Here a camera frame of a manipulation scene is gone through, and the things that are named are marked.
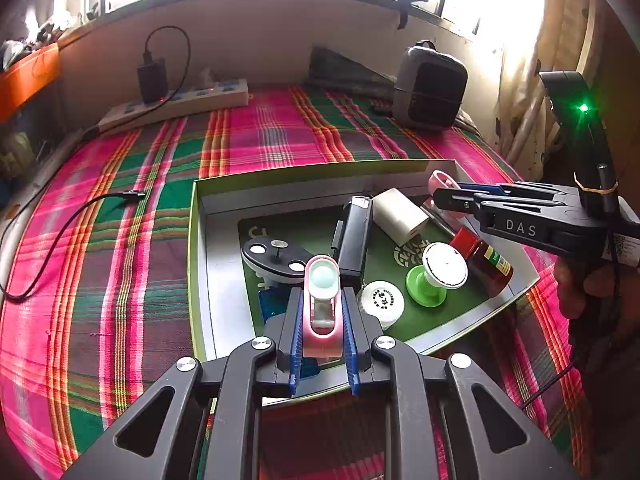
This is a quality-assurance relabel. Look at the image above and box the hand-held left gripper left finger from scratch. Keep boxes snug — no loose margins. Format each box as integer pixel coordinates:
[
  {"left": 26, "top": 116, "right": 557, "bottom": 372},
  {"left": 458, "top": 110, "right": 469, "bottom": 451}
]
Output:
[{"left": 62, "top": 287, "right": 306, "bottom": 480}]

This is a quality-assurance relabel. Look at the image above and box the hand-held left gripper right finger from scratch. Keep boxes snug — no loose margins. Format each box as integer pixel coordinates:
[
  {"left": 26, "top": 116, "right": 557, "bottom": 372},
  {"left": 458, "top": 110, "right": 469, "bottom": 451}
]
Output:
[{"left": 342, "top": 287, "right": 581, "bottom": 480}]

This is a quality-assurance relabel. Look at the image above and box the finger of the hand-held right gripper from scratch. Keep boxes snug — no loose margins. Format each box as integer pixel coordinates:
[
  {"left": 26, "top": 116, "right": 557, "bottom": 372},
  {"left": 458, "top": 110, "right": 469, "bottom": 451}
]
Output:
[
  {"left": 457, "top": 181, "right": 572, "bottom": 201},
  {"left": 432, "top": 187, "right": 502, "bottom": 222}
]

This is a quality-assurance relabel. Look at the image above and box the brown bottle with red cap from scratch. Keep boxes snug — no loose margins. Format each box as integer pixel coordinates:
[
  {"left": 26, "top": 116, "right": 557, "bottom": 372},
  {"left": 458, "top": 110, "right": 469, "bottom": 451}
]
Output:
[{"left": 449, "top": 227, "right": 515, "bottom": 297}]

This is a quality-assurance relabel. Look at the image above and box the white printed round cap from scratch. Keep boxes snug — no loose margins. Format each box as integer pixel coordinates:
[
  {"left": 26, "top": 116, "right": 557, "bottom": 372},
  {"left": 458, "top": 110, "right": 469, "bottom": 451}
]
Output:
[{"left": 356, "top": 280, "right": 406, "bottom": 331}]

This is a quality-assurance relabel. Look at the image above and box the green spool with white top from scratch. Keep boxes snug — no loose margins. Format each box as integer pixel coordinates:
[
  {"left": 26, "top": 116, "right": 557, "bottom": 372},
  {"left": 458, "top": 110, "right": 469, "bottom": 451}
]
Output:
[{"left": 405, "top": 242, "right": 469, "bottom": 306}]

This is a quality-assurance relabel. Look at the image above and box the white charger plug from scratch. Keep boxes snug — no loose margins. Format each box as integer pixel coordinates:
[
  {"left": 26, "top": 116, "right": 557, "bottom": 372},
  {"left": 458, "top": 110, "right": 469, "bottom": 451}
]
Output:
[{"left": 372, "top": 187, "right": 431, "bottom": 243}]

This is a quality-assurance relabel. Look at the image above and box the black remote-like device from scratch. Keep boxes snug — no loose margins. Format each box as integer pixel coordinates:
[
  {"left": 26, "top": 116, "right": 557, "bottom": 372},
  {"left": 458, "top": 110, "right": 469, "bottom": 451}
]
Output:
[{"left": 331, "top": 196, "right": 373, "bottom": 277}]

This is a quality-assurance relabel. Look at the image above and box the green cardboard box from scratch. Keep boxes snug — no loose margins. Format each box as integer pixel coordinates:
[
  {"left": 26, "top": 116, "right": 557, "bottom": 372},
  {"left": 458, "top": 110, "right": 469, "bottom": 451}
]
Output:
[{"left": 187, "top": 159, "right": 541, "bottom": 401}]

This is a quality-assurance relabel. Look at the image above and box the person's right hand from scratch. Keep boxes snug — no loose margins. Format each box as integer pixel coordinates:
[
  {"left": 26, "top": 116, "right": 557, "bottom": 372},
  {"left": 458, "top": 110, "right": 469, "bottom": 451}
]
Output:
[{"left": 552, "top": 259, "right": 632, "bottom": 321}]

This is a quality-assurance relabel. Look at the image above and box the plaid blanket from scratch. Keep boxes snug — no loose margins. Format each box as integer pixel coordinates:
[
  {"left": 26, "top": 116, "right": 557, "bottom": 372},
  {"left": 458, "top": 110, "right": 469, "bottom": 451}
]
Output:
[{"left": 0, "top": 85, "right": 591, "bottom": 480}]

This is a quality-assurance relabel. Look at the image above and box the white power strip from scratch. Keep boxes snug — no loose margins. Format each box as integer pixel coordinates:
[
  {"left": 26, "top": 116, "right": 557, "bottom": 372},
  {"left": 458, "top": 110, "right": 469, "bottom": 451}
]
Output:
[{"left": 97, "top": 78, "right": 249, "bottom": 133}]

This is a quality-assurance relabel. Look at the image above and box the black power adapter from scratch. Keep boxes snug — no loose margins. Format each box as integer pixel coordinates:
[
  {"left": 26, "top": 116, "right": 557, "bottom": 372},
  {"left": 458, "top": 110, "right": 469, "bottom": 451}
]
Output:
[{"left": 137, "top": 57, "right": 167, "bottom": 103}]

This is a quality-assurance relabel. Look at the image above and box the orange plastic tray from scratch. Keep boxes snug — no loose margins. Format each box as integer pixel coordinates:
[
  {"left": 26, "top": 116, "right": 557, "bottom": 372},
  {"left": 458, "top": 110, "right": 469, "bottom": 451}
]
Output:
[{"left": 0, "top": 42, "right": 61, "bottom": 122}]

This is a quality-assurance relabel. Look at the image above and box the heap of mixed clutter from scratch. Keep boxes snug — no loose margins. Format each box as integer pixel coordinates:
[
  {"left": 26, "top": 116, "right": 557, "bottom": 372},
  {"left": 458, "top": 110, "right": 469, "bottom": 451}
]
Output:
[{"left": 0, "top": 10, "right": 86, "bottom": 68}]

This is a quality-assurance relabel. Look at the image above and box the black strap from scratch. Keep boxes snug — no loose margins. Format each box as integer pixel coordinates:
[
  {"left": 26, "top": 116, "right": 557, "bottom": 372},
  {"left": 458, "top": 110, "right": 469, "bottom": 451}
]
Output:
[{"left": 395, "top": 0, "right": 430, "bottom": 31}]

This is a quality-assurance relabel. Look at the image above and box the black charging cable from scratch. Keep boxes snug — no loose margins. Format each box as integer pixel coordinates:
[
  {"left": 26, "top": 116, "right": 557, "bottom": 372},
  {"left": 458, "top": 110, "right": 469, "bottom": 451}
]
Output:
[{"left": 0, "top": 190, "right": 147, "bottom": 303}]

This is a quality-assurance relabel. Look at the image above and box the black adapter cable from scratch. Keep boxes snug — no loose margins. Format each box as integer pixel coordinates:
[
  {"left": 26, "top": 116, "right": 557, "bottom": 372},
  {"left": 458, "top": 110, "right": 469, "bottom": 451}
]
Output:
[{"left": 144, "top": 26, "right": 192, "bottom": 103}]

